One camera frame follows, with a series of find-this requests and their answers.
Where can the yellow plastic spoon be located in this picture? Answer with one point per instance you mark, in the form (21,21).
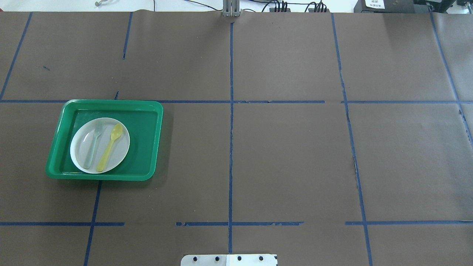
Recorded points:
(115,134)

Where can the green plastic tray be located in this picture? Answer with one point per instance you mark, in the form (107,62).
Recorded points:
(142,119)

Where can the black power strip left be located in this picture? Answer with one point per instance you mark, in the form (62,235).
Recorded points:
(279,6)

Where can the black power strip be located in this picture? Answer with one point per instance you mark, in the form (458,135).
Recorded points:
(279,6)
(317,7)

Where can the white round plate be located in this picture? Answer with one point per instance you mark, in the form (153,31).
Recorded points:
(81,142)

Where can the black power strip right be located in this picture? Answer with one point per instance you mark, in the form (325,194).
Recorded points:
(317,7)

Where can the pale green plastic fork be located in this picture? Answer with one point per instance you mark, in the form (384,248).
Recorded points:
(96,134)

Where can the black computer box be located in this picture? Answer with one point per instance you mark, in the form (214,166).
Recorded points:
(390,6)

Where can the aluminium frame post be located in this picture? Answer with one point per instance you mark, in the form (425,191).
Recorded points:
(231,8)

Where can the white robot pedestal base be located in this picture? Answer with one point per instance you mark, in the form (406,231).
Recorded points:
(230,260)

